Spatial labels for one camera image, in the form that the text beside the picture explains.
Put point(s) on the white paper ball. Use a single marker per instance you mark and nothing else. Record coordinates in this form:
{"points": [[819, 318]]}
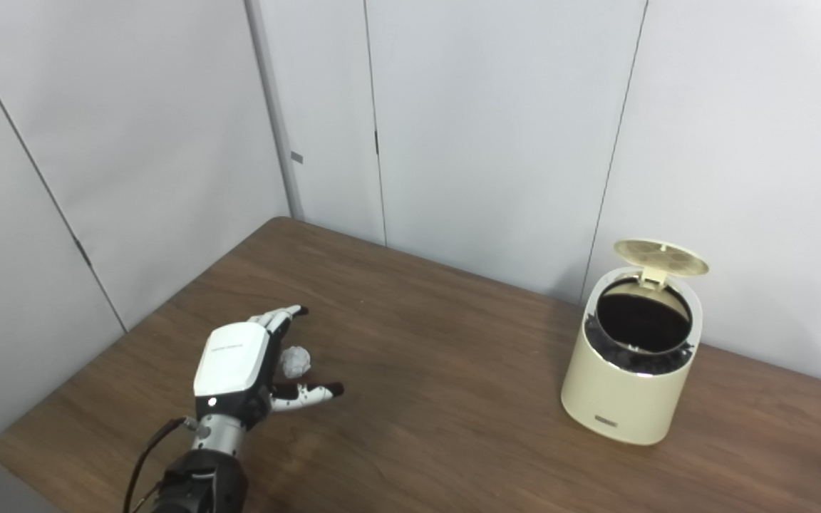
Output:
{"points": [[295, 361]]}

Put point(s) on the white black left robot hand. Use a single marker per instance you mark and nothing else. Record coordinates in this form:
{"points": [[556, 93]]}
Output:
{"points": [[232, 360]]}

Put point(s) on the cream-colored round bin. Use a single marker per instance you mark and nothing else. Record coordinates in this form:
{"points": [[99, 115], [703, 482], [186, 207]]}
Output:
{"points": [[617, 399]]}

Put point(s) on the cream round bin lid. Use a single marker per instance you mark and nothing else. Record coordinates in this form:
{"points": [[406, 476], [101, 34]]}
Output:
{"points": [[660, 258]]}

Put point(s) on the black bin liner bag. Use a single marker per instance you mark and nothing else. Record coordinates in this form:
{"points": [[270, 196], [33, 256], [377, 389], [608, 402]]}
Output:
{"points": [[642, 320]]}

